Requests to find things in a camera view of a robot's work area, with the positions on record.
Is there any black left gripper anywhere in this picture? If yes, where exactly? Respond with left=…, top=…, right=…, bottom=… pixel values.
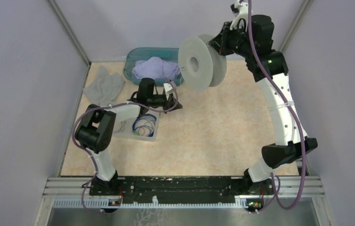
left=148, top=92, right=183, bottom=114

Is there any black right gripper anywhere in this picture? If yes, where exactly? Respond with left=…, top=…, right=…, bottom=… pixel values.
left=209, top=21, right=254, bottom=59

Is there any white perforated cable spool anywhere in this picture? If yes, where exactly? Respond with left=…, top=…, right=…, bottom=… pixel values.
left=178, top=34, right=227, bottom=91

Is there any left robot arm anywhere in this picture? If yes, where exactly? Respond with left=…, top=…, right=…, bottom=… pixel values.
left=72, top=78, right=182, bottom=195

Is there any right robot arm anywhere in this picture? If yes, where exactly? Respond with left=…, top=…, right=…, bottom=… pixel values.
left=209, top=15, right=318, bottom=194

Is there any clear plastic divided tray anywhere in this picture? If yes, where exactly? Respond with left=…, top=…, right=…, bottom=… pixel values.
left=112, top=109, right=161, bottom=142

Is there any lavender cloth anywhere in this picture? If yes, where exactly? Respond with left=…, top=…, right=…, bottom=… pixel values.
left=132, top=56, right=181, bottom=80

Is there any teal plastic basin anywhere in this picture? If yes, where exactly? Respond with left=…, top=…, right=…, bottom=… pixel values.
left=123, top=47, right=184, bottom=86

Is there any clear plastic bag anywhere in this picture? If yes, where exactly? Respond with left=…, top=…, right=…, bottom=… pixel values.
left=83, top=66, right=125, bottom=106

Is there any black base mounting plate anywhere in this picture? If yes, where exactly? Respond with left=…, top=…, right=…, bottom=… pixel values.
left=89, top=176, right=274, bottom=204

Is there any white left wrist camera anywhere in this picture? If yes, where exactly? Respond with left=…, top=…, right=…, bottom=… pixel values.
left=163, top=81, right=176, bottom=95

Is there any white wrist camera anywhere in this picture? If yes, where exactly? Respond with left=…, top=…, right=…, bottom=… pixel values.
left=163, top=81, right=176, bottom=95
left=230, top=0, right=252, bottom=30

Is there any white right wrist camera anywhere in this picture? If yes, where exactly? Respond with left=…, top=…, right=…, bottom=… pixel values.
left=230, top=0, right=252, bottom=30

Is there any blue cable coil green connector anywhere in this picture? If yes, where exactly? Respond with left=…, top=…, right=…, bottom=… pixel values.
left=132, top=114, right=157, bottom=137

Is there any white slotted cable duct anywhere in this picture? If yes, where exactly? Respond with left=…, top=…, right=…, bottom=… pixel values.
left=53, top=197, right=249, bottom=209

